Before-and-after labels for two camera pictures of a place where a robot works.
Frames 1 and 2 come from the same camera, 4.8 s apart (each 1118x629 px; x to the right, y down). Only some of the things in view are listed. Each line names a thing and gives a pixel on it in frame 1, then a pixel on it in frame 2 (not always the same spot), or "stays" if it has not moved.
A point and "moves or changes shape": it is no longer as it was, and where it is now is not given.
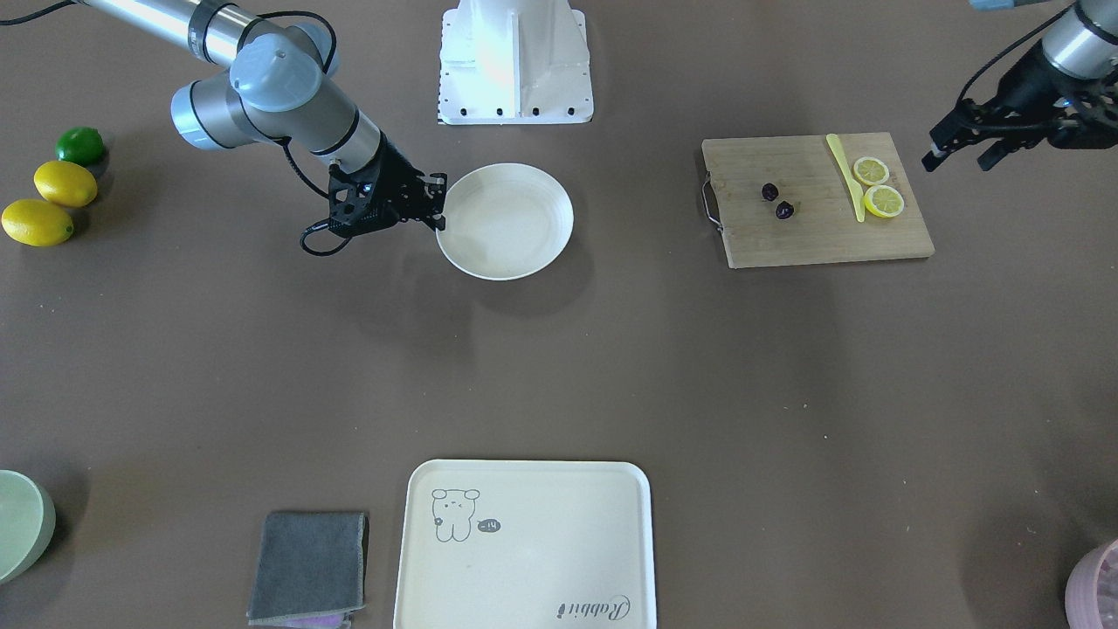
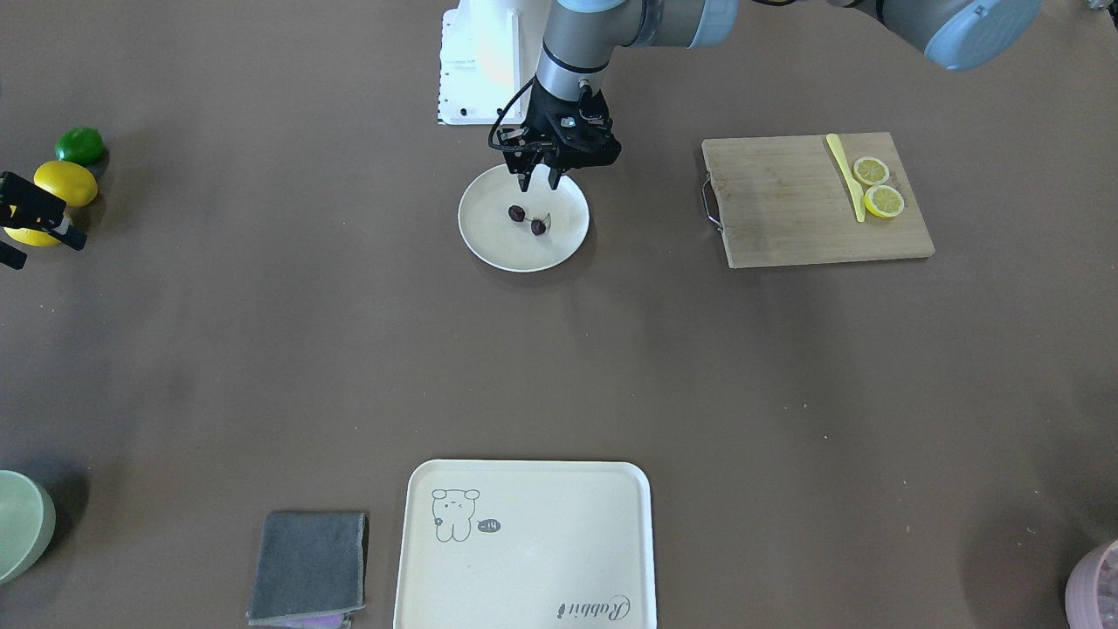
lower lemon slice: [883, 201] stays
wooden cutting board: [783, 201] stays
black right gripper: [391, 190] → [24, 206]
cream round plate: [505, 222] moves or changes shape
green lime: [80, 144] stays
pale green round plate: [27, 524] stays
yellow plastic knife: [835, 145] stays
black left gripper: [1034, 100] → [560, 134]
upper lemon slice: [871, 170] stays
